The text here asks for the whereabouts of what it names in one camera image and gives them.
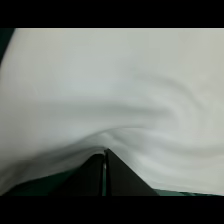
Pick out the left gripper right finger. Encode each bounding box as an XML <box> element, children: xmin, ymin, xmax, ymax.
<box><xmin>104</xmin><ymin>148</ymin><xmax>159</xmax><ymax>197</ymax></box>

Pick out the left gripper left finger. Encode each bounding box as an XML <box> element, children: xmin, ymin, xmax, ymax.
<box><xmin>59</xmin><ymin>152</ymin><xmax>105</xmax><ymax>197</ymax></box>

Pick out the white garment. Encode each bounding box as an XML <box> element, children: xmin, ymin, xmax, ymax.
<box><xmin>0</xmin><ymin>28</ymin><xmax>224</xmax><ymax>197</ymax></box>

